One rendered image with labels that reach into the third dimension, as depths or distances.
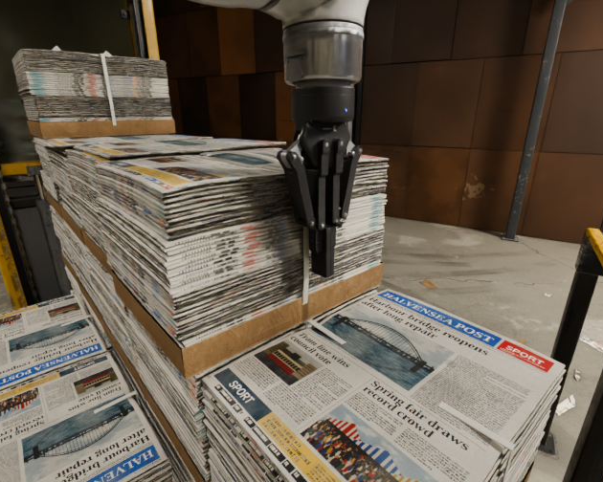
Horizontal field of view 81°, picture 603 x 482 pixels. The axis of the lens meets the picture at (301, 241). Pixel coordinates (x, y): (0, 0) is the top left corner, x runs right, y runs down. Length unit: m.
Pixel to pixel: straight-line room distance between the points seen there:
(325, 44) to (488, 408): 0.42
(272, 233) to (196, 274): 0.11
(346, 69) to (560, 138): 3.57
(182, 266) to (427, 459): 0.31
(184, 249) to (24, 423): 0.57
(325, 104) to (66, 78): 0.94
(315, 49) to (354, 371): 0.37
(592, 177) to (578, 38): 1.14
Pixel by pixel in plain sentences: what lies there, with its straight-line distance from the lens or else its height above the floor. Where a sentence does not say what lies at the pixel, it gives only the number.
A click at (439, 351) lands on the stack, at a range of 0.53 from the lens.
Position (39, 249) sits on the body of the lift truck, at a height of 0.55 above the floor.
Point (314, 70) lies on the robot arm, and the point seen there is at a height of 1.17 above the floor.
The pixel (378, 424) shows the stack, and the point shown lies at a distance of 0.42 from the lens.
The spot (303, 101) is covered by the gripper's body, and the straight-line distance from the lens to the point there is 0.42.
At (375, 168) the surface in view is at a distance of 0.58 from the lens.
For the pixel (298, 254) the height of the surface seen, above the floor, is 0.95.
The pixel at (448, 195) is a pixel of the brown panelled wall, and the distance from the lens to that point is 4.03.
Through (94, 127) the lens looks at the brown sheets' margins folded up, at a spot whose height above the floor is 1.09.
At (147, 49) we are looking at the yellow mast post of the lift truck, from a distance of 1.89.
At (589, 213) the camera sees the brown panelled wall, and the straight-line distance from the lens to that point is 4.05.
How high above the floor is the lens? 1.13
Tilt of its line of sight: 20 degrees down
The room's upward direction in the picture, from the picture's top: straight up
